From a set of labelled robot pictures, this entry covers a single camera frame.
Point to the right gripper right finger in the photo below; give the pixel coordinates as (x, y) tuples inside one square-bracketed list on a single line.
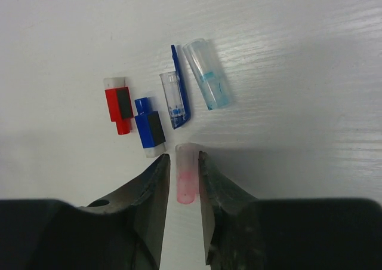
[(243, 232)]

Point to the blue marker cap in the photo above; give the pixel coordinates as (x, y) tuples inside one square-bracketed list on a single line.
[(149, 128)]

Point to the pink highlighter cap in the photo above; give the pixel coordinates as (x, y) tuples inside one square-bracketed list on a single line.
[(187, 172)]

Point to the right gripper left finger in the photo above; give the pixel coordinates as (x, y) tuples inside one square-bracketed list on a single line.
[(121, 230)]

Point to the red marker cap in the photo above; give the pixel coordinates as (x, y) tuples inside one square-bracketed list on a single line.
[(119, 103)]

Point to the blue clip pen cap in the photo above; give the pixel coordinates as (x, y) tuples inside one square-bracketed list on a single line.
[(175, 92)]

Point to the light blue pen cap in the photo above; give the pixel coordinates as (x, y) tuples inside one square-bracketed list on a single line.
[(208, 72)]

